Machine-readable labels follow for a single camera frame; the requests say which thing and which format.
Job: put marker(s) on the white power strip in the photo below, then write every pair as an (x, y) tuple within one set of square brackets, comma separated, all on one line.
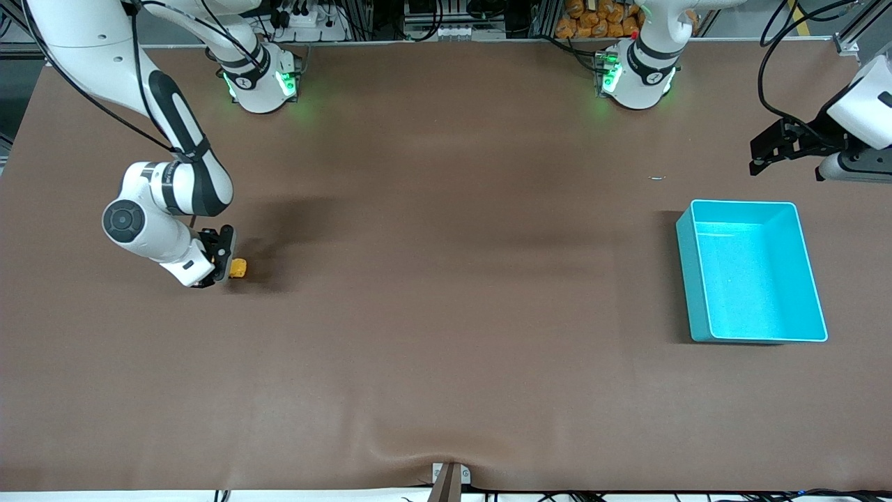
[(310, 24)]

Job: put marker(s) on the pile of orange toys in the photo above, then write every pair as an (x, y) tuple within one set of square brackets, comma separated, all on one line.
[(592, 21)]

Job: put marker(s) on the aluminium frame post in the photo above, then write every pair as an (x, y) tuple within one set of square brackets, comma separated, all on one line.
[(860, 28)]

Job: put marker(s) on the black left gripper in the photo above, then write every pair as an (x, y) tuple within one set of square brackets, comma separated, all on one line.
[(817, 132)]

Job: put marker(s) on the yellow beetle toy car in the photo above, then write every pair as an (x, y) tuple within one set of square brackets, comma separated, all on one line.
[(239, 268)]

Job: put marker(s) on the metal table clamp bracket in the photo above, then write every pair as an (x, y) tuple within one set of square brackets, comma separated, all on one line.
[(449, 481)]

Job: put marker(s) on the teal plastic bin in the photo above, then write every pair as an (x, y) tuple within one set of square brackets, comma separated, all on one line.
[(752, 279)]

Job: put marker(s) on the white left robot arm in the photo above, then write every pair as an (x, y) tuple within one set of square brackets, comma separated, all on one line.
[(644, 77)]

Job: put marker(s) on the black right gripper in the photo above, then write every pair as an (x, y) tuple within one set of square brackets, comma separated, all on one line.
[(216, 249)]

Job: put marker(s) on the brown table mat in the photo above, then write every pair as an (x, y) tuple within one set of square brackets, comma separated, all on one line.
[(446, 314)]

